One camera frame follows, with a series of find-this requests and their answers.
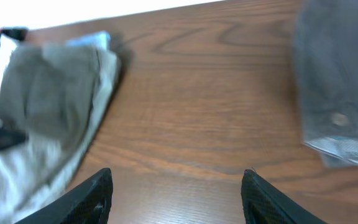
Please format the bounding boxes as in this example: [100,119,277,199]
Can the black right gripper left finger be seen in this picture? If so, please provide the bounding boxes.
[16,168,113,224]

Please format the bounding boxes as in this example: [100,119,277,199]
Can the khaki green shorts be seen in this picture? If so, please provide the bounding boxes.
[0,32,121,223]

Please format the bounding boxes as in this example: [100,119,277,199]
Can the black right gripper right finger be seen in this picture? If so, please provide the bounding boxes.
[241,169,326,224]

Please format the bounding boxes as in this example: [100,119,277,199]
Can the folded grey shorts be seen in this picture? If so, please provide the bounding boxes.
[293,0,358,168]

